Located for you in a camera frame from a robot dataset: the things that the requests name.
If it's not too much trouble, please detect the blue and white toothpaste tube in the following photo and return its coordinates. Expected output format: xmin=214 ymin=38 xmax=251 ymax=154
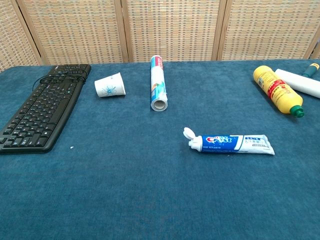
xmin=183 ymin=127 xmax=276 ymax=156

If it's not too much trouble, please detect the yellow bottle green cap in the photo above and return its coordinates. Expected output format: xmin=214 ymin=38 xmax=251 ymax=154
xmin=252 ymin=65 xmax=305 ymax=118

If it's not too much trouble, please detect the white printed roll tube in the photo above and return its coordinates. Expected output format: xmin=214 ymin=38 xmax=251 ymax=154
xmin=150 ymin=55 xmax=169 ymax=112

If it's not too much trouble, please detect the white paper cup blue print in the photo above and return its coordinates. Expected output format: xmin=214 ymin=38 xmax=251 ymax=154
xmin=94 ymin=72 xmax=127 ymax=99

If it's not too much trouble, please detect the blue table cloth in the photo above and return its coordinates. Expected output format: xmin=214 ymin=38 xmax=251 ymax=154
xmin=0 ymin=59 xmax=320 ymax=240

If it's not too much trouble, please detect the black computer keyboard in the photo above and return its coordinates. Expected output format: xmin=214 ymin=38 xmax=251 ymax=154
xmin=0 ymin=63 xmax=92 ymax=155

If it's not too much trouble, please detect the woven wooden folding screen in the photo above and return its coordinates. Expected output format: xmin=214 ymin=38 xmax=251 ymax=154
xmin=0 ymin=0 xmax=320 ymax=73

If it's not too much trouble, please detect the black keyboard cable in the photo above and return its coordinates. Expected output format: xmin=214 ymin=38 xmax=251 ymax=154
xmin=32 ymin=69 xmax=90 ymax=92

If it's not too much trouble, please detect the white lint roller teal handle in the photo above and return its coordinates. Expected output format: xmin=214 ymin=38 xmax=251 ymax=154
xmin=274 ymin=62 xmax=320 ymax=99

